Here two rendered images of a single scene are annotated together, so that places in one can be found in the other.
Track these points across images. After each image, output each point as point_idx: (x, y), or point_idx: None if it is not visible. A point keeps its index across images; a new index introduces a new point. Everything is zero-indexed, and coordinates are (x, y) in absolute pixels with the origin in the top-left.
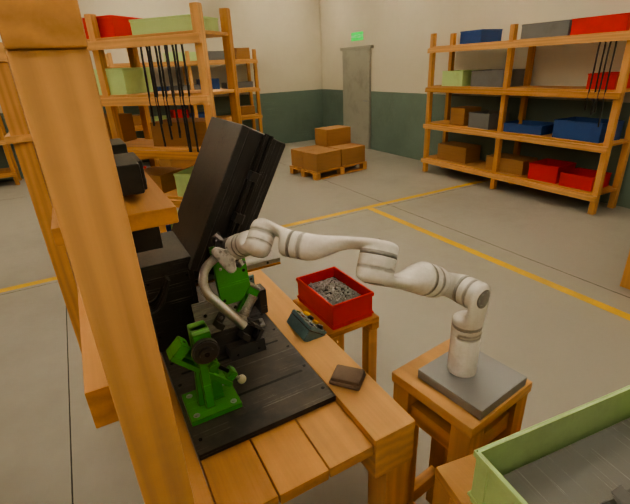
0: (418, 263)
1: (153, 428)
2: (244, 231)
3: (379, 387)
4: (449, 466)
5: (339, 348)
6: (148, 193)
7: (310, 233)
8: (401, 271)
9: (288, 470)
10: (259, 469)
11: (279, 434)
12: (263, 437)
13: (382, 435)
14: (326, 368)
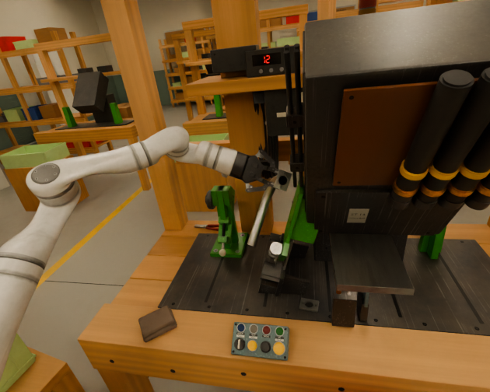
0: (17, 240)
1: None
2: (204, 141)
3: (124, 342)
4: (54, 371)
5: (198, 351)
6: (233, 78)
7: (124, 148)
8: (40, 226)
9: (152, 262)
10: (167, 253)
11: (175, 268)
12: (182, 261)
13: (100, 309)
14: (187, 320)
